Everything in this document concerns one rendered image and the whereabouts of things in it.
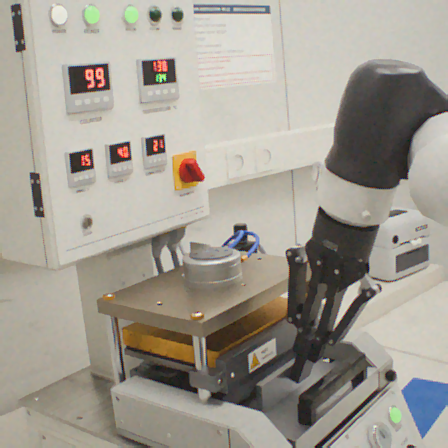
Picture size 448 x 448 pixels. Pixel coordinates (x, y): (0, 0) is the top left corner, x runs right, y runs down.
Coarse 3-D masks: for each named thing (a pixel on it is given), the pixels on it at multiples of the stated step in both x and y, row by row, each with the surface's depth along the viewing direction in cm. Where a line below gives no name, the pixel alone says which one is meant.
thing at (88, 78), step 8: (80, 72) 89; (88, 72) 90; (96, 72) 91; (80, 80) 89; (88, 80) 90; (96, 80) 91; (104, 80) 92; (80, 88) 89; (88, 88) 90; (96, 88) 91
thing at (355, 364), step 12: (348, 360) 88; (360, 360) 89; (336, 372) 85; (348, 372) 86; (360, 372) 90; (312, 384) 82; (324, 384) 82; (336, 384) 84; (300, 396) 80; (312, 396) 80; (324, 396) 82; (300, 408) 80; (312, 408) 79; (300, 420) 81; (312, 420) 80
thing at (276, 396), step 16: (288, 368) 88; (320, 368) 95; (368, 368) 94; (256, 384) 84; (272, 384) 85; (288, 384) 88; (304, 384) 91; (352, 384) 90; (368, 384) 91; (256, 400) 88; (272, 400) 85; (288, 400) 87; (336, 400) 86; (352, 400) 88; (272, 416) 83; (288, 416) 83; (320, 416) 82; (336, 416) 85; (288, 432) 79; (304, 432) 79; (320, 432) 82
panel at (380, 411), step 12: (384, 396) 95; (396, 396) 97; (372, 408) 92; (384, 408) 94; (360, 420) 89; (372, 420) 91; (384, 420) 93; (348, 432) 87; (360, 432) 88; (396, 432) 94; (408, 432) 96; (336, 444) 84; (348, 444) 86; (360, 444) 87; (396, 444) 93; (408, 444) 95
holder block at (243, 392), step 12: (288, 360) 96; (132, 372) 94; (144, 372) 93; (180, 372) 93; (264, 372) 91; (168, 384) 90; (180, 384) 89; (252, 384) 89; (216, 396) 85; (228, 396) 85; (240, 396) 87
